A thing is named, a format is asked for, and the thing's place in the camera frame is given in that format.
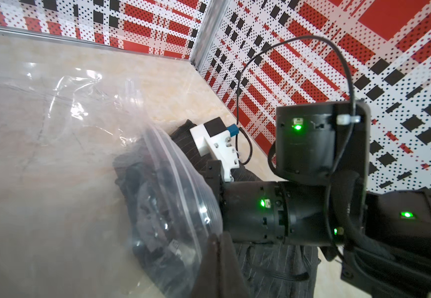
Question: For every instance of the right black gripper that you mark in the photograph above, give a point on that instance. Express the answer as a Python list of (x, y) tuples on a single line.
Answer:
[(252, 211)]

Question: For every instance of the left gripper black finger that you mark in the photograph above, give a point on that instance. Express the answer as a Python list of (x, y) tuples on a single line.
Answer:
[(219, 275)]

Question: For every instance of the clear plastic vacuum bag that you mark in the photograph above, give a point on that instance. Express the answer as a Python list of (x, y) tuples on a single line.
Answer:
[(96, 201)]

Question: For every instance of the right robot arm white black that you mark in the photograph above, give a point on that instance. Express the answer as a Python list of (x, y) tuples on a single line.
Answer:
[(321, 155)]

